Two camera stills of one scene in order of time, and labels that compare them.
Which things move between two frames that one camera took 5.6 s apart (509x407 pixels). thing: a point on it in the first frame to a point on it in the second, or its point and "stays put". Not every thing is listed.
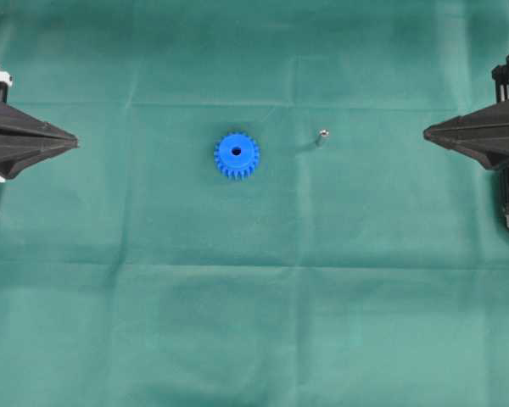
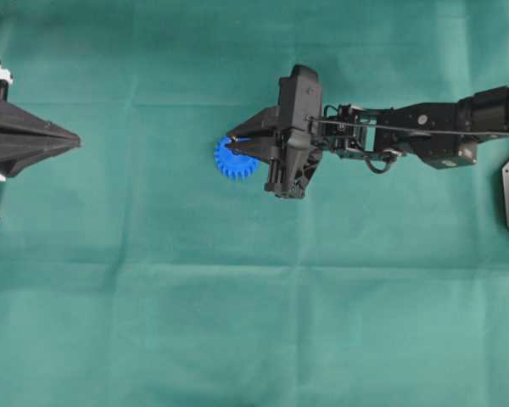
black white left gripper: (12, 138) stays put
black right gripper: (506, 119) to (293, 158)
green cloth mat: (252, 215) stays put
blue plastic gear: (237, 155) stays put
